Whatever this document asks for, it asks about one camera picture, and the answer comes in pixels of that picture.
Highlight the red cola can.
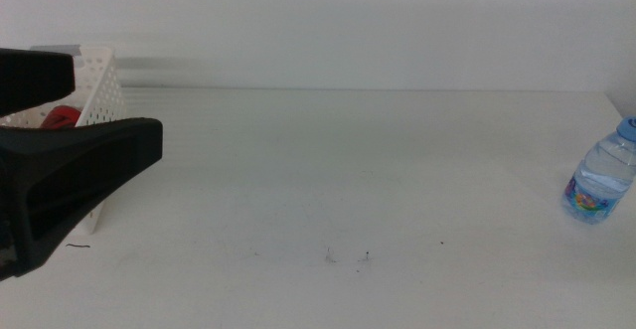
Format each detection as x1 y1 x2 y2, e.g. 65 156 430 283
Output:
40 104 82 130

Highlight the clear water bottle blue cap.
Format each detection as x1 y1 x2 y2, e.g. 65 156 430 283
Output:
561 115 636 226

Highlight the white perforated plastic basket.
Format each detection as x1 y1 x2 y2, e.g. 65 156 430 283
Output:
0 45 128 235

